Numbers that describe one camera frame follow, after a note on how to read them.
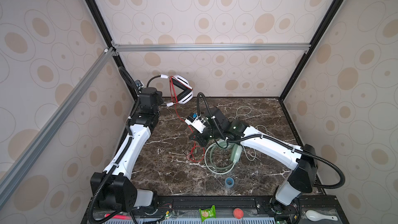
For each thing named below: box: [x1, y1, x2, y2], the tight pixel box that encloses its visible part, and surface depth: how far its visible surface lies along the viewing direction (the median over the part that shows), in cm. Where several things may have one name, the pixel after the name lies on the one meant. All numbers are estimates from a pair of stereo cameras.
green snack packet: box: [198, 204, 217, 223], surface depth 71 cm
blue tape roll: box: [224, 176, 235, 188], surface depth 82 cm
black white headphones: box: [146, 74, 194, 107], surface depth 78 cm
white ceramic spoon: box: [305, 210, 338, 222], surface depth 72 cm
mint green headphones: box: [204, 138, 243, 175], surface depth 84 cm
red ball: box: [233, 207, 245, 220], surface depth 71 cm
